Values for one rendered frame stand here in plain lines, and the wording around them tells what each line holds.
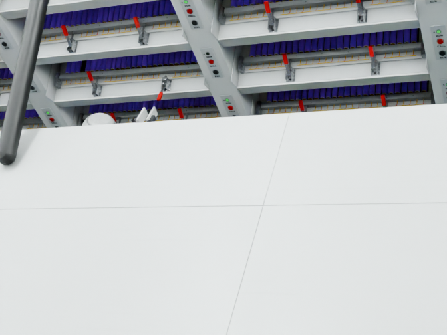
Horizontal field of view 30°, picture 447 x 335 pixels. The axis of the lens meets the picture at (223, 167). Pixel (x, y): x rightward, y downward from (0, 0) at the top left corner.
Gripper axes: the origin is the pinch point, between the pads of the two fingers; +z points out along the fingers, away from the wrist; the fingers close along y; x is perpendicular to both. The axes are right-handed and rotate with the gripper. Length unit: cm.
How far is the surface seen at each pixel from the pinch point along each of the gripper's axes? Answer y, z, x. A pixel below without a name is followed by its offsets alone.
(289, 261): 99, -137, 78
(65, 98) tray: -39.7, 16.8, -1.9
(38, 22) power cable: 59, -106, 91
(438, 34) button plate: 90, 14, 12
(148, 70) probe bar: -6.5, 21.5, 3.7
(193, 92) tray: 9.6, 16.3, -2.9
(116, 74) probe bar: -19.1, 21.4, 3.6
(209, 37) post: 23.3, 13.1, 18.6
